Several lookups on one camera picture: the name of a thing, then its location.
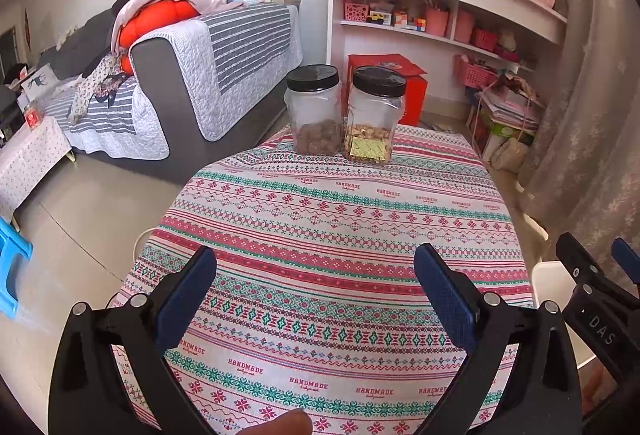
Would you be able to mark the yellow toy car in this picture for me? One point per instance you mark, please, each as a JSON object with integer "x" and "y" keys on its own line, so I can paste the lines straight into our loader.
{"x": 376, "y": 18}

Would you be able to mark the small pink basket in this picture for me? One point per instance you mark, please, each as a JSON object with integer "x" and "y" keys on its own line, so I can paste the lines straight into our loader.
{"x": 485, "y": 39}

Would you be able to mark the person's left hand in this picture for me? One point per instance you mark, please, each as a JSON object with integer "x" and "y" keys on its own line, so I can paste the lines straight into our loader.
{"x": 292, "y": 422}

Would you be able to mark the plastic jar with brown nuts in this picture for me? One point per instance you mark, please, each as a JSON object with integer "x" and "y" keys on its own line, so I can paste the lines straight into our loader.
{"x": 315, "y": 125}

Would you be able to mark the floral cloth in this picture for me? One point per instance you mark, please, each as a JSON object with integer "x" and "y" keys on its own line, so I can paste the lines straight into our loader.
{"x": 95, "y": 85}

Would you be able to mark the white cloth bag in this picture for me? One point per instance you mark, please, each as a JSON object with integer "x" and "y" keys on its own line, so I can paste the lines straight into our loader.
{"x": 510, "y": 155}

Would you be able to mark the blue plastic stool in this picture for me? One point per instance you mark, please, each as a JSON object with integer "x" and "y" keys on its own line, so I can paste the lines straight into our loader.
{"x": 15, "y": 265}

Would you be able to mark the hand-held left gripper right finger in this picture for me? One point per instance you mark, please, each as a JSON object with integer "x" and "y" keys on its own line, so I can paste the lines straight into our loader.
{"x": 445, "y": 295}

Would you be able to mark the white plush toy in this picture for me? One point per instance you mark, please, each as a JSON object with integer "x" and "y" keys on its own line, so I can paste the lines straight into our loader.
{"x": 507, "y": 41}

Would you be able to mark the red cardboard box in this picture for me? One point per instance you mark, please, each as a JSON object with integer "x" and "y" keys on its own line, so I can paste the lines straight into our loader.
{"x": 415, "y": 95}

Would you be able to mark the pink lattice basket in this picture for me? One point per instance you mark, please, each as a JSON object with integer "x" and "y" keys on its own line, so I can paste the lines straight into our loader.
{"x": 356, "y": 11}

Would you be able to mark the green tissue box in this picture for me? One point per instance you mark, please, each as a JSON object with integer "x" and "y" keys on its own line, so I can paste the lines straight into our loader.
{"x": 505, "y": 130}

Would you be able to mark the low table with floral cloth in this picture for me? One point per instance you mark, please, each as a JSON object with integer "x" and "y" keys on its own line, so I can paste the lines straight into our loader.
{"x": 30, "y": 160}

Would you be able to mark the plastic jar with yellow label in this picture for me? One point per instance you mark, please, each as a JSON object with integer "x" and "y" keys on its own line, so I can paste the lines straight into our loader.
{"x": 372, "y": 125}

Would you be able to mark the grey sofa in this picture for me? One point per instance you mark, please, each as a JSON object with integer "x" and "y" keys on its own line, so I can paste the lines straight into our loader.
{"x": 165, "y": 65}

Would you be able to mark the colourful puzzle cubes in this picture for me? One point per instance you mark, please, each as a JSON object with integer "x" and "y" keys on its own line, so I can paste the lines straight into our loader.
{"x": 407, "y": 21}

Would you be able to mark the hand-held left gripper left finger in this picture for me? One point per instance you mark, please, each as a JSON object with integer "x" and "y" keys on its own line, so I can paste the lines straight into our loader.
{"x": 185, "y": 295}

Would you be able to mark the pink hanging basket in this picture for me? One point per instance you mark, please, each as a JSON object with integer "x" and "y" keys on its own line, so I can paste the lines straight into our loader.
{"x": 475, "y": 72}

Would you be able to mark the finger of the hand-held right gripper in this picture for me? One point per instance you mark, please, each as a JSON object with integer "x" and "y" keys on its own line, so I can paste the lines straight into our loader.
{"x": 629, "y": 260}
{"x": 575, "y": 255}

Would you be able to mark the patterned red green tablecloth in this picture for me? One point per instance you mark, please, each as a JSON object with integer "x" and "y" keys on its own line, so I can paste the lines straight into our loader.
{"x": 325, "y": 225}

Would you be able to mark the floral lace curtain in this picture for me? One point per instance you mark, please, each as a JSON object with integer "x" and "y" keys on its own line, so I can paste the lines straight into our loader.
{"x": 590, "y": 115}

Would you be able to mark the white plastic bin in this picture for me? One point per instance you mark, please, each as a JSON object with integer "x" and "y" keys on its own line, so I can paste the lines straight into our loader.
{"x": 550, "y": 285}

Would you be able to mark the striped quilted sofa seat cover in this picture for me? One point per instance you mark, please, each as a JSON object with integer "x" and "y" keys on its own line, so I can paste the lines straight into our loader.
{"x": 115, "y": 125}

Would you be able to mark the pile of papers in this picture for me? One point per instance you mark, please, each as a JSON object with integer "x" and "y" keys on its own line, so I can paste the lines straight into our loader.
{"x": 510, "y": 100}

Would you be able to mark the orange cushion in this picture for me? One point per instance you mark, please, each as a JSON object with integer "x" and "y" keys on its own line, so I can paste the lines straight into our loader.
{"x": 160, "y": 20}

